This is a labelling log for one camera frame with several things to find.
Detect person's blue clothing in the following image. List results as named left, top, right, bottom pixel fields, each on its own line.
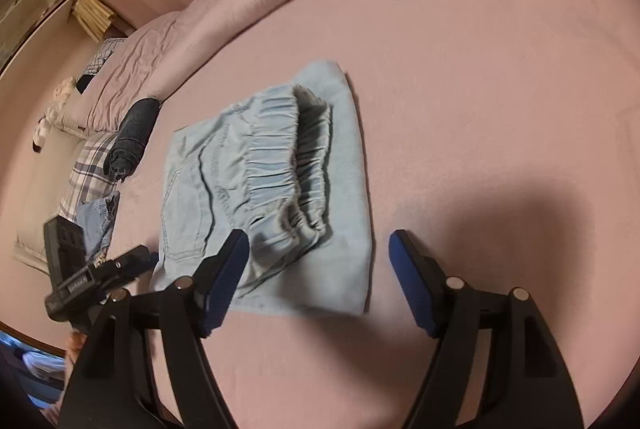
left=0, top=330, right=68, bottom=412

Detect blue checked pillow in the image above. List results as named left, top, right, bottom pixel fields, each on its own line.
left=80, top=37, right=130, bottom=79

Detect pink pillow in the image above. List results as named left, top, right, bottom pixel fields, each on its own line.
left=52, top=12, right=183, bottom=137

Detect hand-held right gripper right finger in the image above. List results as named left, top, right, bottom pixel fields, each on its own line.
left=389, top=229, right=586, bottom=429

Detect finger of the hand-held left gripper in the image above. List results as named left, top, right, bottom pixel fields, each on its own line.
left=97, top=245, right=162, bottom=296

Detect dark grey rolled garment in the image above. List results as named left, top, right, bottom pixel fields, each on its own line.
left=102, top=96, right=161, bottom=182

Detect white plush toy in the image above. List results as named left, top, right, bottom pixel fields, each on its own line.
left=31, top=76, right=77, bottom=154

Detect yellow fabric bundle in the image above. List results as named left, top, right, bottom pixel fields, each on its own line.
left=72, top=0, right=118, bottom=42

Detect light blue denim pants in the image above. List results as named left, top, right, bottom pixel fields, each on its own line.
left=149, top=60, right=376, bottom=317

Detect white cabinet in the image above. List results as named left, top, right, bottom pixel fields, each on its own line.
left=0, top=0, right=77, bottom=77

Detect person's left hand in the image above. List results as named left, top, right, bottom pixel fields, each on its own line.
left=65, top=330, right=86, bottom=360

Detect blue denim garment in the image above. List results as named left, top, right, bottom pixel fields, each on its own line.
left=76, top=192, right=122, bottom=266

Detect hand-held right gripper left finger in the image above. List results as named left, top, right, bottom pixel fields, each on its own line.
left=60, top=229, right=251, bottom=429

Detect plaid cloth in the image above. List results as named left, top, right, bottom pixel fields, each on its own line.
left=59, top=130, right=121, bottom=221

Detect pink bed sheet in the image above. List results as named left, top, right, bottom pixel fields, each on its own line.
left=65, top=0, right=640, bottom=429

